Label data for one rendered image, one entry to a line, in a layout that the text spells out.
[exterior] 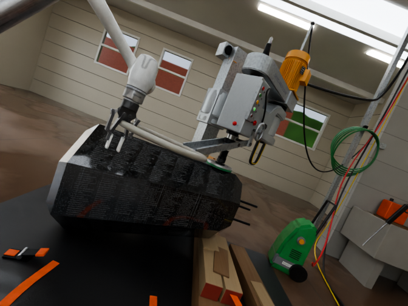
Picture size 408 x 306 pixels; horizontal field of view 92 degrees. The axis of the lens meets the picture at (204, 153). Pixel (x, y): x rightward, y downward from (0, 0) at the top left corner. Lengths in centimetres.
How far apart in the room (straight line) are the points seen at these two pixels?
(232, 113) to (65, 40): 883
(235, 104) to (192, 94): 626
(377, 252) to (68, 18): 1051
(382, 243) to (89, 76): 908
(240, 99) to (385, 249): 261
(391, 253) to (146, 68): 330
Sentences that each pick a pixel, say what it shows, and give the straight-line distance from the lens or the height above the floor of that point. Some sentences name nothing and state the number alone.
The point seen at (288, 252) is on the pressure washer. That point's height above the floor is 23.
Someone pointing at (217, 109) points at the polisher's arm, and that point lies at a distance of 225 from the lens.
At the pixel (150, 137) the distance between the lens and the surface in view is 83.
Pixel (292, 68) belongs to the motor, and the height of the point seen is 194.
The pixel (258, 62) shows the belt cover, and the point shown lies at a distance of 156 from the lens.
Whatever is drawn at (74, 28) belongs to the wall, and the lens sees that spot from 981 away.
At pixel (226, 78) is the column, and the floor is 170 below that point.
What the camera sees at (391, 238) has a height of 70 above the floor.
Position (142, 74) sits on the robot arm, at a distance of 93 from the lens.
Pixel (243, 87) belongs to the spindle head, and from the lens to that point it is 154.
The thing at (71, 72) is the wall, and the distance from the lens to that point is 945.
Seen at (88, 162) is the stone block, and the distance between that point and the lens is 139.
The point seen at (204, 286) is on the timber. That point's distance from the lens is 141.
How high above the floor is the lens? 107
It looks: 6 degrees down
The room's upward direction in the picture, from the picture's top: 22 degrees clockwise
